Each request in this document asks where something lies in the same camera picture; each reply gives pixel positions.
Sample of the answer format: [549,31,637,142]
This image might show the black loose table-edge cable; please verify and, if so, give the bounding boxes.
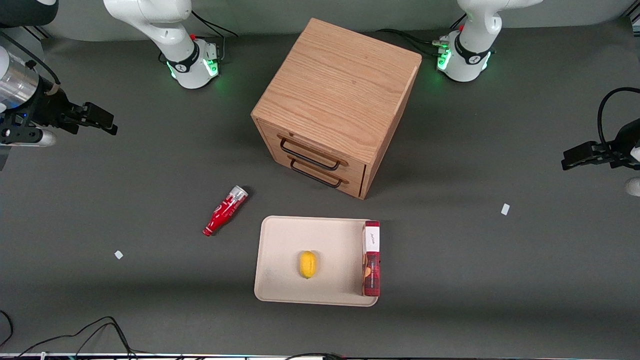
[14,315,147,360]
[0,309,14,349]
[284,352,351,360]

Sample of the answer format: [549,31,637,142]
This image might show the yellow lemon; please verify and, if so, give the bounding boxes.
[299,250,318,280]

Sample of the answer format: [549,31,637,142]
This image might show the red coke bottle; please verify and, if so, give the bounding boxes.
[202,185,250,238]

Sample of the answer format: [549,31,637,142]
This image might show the black metal drawer handle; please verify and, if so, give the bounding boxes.
[289,159,344,189]
[279,137,343,172]

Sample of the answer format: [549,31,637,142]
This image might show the black arm base cable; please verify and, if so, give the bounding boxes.
[375,14,469,59]
[191,10,239,62]

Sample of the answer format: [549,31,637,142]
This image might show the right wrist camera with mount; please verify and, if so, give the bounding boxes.
[0,114,57,148]

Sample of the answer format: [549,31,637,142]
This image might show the red snack box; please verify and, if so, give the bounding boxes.
[361,220,381,298]

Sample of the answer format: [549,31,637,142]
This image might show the beige plastic tray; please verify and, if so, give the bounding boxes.
[253,215,381,307]

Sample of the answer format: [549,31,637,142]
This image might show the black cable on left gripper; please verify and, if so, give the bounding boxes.
[597,87,640,147]

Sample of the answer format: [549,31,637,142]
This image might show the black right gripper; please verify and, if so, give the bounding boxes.
[20,86,119,137]

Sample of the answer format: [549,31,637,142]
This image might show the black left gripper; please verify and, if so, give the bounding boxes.
[561,118,640,172]

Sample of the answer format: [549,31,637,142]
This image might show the wooden drawer cabinet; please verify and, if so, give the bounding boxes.
[250,17,423,201]

